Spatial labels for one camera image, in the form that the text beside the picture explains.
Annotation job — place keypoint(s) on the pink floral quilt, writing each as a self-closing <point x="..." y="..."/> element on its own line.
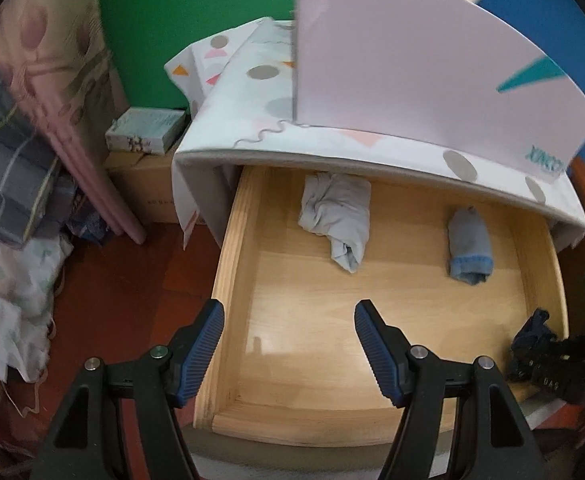
<point x="47" y="60"/>

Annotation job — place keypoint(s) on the white patterned cabinet cloth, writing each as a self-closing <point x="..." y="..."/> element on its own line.
<point x="252" y="110"/>

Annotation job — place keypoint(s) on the dark blue packet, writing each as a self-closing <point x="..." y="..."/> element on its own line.
<point x="87" y="225"/>

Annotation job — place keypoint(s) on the grey plaid blanket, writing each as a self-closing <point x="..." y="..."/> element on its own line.
<point x="2" y="160"/>

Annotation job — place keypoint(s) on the light grey underwear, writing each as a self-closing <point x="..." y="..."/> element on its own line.
<point x="337" y="210"/>

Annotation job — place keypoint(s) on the white cardboard box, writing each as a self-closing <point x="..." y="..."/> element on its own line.
<point x="397" y="60"/>

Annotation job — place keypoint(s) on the small printed box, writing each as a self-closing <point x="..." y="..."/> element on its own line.
<point x="147" y="125"/>

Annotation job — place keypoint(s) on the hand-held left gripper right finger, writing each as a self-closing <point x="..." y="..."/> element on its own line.
<point x="380" y="360"/>

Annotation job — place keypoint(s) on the wooden drawer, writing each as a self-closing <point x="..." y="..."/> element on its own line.
<point x="322" y="310"/>

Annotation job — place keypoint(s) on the navy floral underwear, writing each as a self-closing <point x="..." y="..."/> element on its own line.
<point x="534" y="327"/>

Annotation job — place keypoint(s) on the white floral cloth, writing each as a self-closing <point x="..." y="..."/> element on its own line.
<point x="2" y="285"/>

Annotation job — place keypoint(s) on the light blue sock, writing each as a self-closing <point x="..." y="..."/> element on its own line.
<point x="467" y="245"/>

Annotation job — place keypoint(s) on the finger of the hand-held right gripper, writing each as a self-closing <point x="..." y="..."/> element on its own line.
<point x="552" y="380"/>
<point x="579" y="345"/>

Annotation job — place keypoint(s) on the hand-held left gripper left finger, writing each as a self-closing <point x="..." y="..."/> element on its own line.
<point x="202" y="355"/>

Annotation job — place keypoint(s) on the brown cardboard box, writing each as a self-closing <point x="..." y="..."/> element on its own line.
<point x="142" y="195"/>

